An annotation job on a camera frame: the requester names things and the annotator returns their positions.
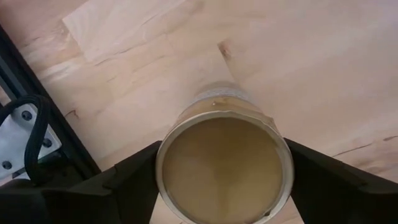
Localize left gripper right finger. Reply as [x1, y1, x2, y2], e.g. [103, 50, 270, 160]
[284, 138, 398, 224]

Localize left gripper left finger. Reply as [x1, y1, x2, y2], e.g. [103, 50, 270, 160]
[70, 140, 162, 224]

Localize furikake glass jar tan lid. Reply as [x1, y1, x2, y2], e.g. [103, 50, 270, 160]
[155, 81, 295, 224]

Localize silver mounting plate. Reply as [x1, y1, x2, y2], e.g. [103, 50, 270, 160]
[0, 103, 63, 180]

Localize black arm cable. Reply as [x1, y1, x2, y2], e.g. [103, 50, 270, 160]
[0, 95, 52, 186]

